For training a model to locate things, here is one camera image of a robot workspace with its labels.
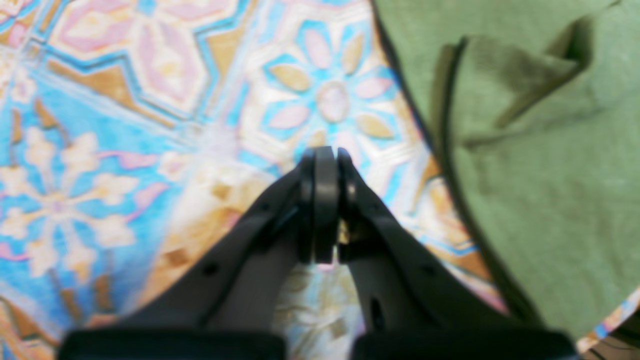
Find olive green t-shirt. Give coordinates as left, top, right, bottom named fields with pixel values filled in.
left=374, top=0, right=639, bottom=341

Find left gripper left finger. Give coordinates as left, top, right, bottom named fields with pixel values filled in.
left=57, top=147, right=329, bottom=360

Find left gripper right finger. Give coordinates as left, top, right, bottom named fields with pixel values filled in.
left=336, top=148, right=579, bottom=360

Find patterned tablecloth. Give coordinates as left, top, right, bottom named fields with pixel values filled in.
left=1, top=0, right=639, bottom=360

